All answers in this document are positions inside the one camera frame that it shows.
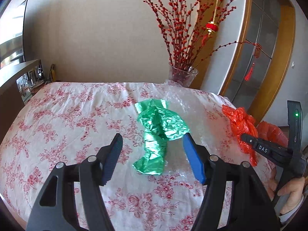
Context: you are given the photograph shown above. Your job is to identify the red fu charm with tassel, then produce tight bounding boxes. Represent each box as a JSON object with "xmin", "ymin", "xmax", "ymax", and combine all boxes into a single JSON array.
[{"xmin": 244, "ymin": 42, "xmax": 264, "ymax": 81}]

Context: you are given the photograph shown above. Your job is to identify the red berry branches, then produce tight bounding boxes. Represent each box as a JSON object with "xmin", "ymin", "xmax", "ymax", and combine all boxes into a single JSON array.
[{"xmin": 136, "ymin": 0, "xmax": 258, "ymax": 72}]

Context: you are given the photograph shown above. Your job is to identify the red plastic bag small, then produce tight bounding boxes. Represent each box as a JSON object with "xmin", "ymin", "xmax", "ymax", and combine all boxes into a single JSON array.
[{"xmin": 222, "ymin": 105, "xmax": 258, "ymax": 166}]

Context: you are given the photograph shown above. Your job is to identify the glass vase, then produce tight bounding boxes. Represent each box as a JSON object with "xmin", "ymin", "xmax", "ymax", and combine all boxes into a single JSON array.
[{"xmin": 169, "ymin": 64, "xmax": 198, "ymax": 88}]

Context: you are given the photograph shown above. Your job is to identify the small red lantern ornament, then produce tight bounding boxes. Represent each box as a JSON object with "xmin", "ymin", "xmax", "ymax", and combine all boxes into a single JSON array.
[{"xmin": 202, "ymin": 0, "xmax": 218, "ymax": 46}]

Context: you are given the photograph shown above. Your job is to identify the floral white tablecloth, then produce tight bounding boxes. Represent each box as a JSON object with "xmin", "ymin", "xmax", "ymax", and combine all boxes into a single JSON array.
[{"xmin": 1, "ymin": 82, "xmax": 249, "ymax": 230}]

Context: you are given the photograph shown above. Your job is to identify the dark wooden tv cabinet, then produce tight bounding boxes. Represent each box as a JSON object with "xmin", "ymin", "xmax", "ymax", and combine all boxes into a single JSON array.
[{"xmin": 0, "ymin": 58, "xmax": 44, "ymax": 145}]

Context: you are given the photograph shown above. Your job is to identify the green plastic bag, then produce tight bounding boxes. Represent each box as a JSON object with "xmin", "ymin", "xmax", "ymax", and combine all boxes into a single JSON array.
[{"xmin": 133, "ymin": 99, "xmax": 190, "ymax": 175}]

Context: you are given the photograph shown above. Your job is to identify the clear bubble wrap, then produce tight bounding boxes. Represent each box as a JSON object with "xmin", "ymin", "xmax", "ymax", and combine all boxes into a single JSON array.
[{"xmin": 163, "ymin": 80, "xmax": 234, "ymax": 162}]

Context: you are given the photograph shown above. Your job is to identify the television screen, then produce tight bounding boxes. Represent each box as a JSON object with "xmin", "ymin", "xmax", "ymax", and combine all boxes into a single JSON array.
[{"xmin": 1, "ymin": 0, "xmax": 28, "ymax": 69}]

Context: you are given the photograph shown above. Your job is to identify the right hand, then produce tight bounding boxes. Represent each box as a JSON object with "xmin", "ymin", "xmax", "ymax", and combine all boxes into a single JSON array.
[{"xmin": 267, "ymin": 177, "xmax": 305, "ymax": 214}]

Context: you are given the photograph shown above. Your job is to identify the frosted glass sliding door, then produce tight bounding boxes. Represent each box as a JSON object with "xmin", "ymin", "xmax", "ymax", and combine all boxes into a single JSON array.
[{"xmin": 225, "ymin": 0, "xmax": 280, "ymax": 110}]

